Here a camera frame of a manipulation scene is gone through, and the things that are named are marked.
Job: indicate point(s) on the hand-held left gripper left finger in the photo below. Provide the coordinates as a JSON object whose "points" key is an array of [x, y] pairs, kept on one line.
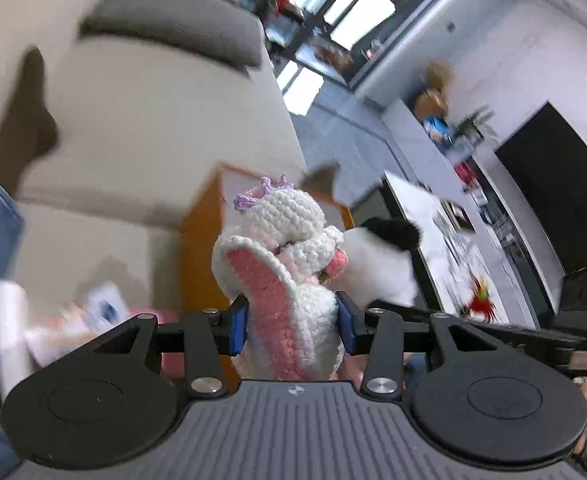
{"points": [[238, 327]]}

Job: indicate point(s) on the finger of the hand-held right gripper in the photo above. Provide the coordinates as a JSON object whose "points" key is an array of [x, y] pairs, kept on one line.
{"points": [[498, 332]]}

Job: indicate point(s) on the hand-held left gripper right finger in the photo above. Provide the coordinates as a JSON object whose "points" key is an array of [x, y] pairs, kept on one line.
{"points": [[347, 327]]}

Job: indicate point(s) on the black white plush toy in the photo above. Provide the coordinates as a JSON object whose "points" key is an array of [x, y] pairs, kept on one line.
{"points": [[378, 265]]}

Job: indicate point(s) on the white pink crocheted toy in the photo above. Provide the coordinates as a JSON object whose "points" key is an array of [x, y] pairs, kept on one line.
{"points": [[283, 270]]}

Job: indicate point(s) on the orange storage box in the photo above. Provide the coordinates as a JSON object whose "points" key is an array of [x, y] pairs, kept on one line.
{"points": [[201, 260]]}

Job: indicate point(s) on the red yellow feather toy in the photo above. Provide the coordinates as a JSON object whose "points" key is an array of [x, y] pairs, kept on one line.
{"points": [[481, 297]]}

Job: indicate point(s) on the pink soft item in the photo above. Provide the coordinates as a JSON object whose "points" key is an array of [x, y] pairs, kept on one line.
{"points": [[161, 320]]}

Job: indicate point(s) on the white marble coffee table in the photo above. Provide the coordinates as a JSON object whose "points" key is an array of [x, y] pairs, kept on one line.
{"points": [[423, 230]]}

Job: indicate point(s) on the black television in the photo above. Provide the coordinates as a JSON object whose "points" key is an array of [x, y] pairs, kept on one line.
{"points": [[558, 180]]}

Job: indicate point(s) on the white blue printed packet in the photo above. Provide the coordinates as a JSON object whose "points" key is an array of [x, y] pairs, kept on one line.
{"points": [[104, 307]]}

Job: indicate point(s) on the red ornament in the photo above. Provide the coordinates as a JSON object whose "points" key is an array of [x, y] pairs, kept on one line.
{"points": [[466, 174]]}

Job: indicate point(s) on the white television cabinet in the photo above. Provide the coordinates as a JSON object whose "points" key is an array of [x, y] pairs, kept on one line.
{"points": [[403, 130]]}

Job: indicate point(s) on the green potted plant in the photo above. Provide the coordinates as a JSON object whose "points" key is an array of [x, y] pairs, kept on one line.
{"points": [[473, 125]]}

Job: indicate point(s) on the blue printed box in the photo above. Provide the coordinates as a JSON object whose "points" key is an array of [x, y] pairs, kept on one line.
{"points": [[438, 129]]}

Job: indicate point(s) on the beige sofa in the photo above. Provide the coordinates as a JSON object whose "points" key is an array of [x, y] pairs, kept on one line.
{"points": [[148, 125]]}

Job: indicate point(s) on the white book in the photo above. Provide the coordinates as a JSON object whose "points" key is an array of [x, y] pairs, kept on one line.
{"points": [[11, 340]]}

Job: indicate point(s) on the orange brown figurine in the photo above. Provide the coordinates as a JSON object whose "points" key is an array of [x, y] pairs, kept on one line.
{"points": [[432, 92]]}

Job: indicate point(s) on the glass balcony door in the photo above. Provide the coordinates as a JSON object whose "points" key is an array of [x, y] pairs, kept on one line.
{"points": [[353, 15]]}

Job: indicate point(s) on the grey striped sofa cushion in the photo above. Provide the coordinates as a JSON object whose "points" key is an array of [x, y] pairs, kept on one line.
{"points": [[173, 20]]}

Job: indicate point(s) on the dark photo frame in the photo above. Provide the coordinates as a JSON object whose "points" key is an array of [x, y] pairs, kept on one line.
{"points": [[458, 216]]}

